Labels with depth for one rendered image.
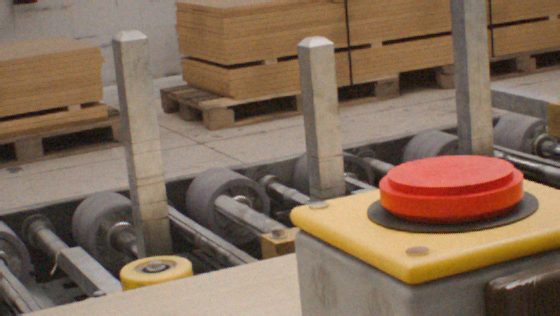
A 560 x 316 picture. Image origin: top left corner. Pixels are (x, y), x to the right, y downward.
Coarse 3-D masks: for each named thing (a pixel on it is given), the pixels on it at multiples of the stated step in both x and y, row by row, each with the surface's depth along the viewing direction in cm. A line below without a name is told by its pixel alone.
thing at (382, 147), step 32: (448, 128) 223; (288, 160) 210; (384, 160) 219; (96, 192) 198; (128, 192) 199; (64, 224) 195; (32, 256) 194; (192, 256) 201; (256, 256) 209; (64, 288) 190
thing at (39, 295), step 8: (280, 216) 211; (288, 216) 210; (288, 224) 210; (256, 240) 198; (256, 248) 199; (32, 264) 194; (32, 272) 193; (32, 280) 187; (32, 288) 183; (40, 288) 182; (32, 296) 179; (40, 296) 179; (48, 296) 179; (40, 304) 175; (48, 304) 175
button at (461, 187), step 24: (408, 168) 34; (432, 168) 34; (456, 168) 34; (480, 168) 33; (504, 168) 33; (384, 192) 33; (408, 192) 32; (432, 192) 32; (456, 192) 32; (480, 192) 32; (504, 192) 32; (408, 216) 33; (432, 216) 32; (456, 216) 32; (480, 216) 32
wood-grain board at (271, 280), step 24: (264, 264) 134; (288, 264) 133; (144, 288) 129; (168, 288) 129; (192, 288) 128; (216, 288) 127; (240, 288) 127; (264, 288) 126; (288, 288) 125; (48, 312) 124; (72, 312) 124; (96, 312) 123; (120, 312) 122; (144, 312) 122; (168, 312) 121; (192, 312) 121; (216, 312) 120; (240, 312) 119; (264, 312) 119; (288, 312) 118
